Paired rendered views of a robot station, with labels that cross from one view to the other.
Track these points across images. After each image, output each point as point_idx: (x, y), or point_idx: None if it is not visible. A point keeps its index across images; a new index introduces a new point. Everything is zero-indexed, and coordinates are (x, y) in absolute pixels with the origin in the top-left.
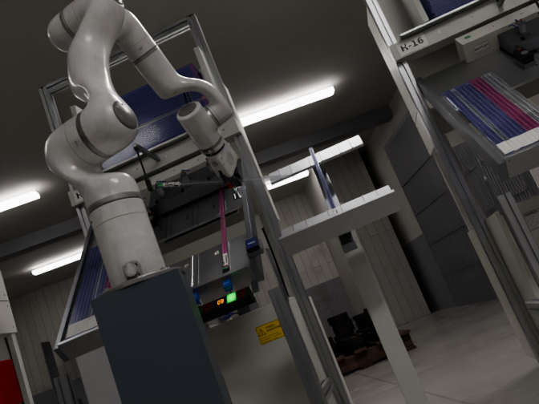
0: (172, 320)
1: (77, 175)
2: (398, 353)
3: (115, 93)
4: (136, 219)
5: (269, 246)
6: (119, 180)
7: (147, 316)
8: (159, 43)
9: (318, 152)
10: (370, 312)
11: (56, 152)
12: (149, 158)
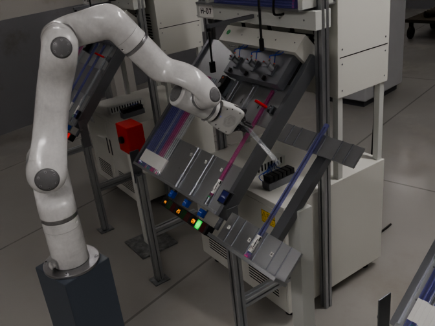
0: (63, 303)
1: (35, 191)
2: (298, 321)
3: (48, 152)
4: (57, 239)
5: (373, 93)
6: (48, 214)
7: (54, 292)
8: None
9: (324, 138)
10: (292, 288)
11: None
12: (246, 10)
